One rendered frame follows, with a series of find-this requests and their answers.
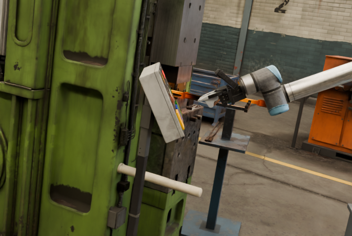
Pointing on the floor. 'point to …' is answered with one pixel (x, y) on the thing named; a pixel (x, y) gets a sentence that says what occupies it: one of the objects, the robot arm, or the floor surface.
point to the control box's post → (144, 142)
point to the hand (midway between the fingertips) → (199, 98)
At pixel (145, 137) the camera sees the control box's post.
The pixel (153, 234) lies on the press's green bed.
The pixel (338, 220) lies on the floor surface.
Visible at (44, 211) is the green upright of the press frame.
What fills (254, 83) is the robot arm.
